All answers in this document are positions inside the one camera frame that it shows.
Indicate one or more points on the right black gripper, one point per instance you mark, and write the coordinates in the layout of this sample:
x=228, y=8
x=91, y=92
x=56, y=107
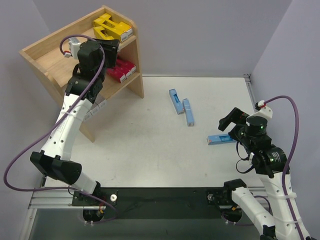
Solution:
x=236, y=124

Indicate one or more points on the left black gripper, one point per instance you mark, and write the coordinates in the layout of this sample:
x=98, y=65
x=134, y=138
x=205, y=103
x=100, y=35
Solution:
x=110, y=50

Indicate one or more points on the yellow toothpaste box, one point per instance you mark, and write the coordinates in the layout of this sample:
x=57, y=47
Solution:
x=103, y=34
x=117, y=25
x=97, y=22

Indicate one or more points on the yellow toothpaste box front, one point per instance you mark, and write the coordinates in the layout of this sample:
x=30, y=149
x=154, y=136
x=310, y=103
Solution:
x=117, y=25

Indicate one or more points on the pink toothpaste box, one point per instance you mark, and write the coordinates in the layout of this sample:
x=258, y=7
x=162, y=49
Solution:
x=129, y=65
x=126, y=71
x=116, y=75

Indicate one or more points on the blue toothpaste box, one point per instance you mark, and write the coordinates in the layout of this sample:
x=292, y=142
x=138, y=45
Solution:
x=219, y=139
x=188, y=112
x=176, y=101

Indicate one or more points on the silver toothpaste box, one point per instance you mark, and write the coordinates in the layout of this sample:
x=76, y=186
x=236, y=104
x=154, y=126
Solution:
x=94, y=110
x=102, y=104
x=87, y=116

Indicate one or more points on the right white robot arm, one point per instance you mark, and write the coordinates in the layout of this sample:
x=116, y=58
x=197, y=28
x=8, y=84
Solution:
x=270, y=164

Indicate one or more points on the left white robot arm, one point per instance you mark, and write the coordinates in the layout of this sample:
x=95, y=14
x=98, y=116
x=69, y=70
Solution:
x=54, y=159

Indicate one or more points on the wooden two-tier shelf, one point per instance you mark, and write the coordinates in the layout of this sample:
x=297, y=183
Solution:
x=54, y=70

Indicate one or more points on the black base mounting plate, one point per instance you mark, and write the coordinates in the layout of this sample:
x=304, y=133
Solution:
x=232, y=212

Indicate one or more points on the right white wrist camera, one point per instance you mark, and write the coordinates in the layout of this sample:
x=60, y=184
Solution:
x=262, y=110

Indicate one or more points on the aluminium frame rail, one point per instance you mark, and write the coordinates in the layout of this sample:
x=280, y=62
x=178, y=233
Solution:
x=52, y=197

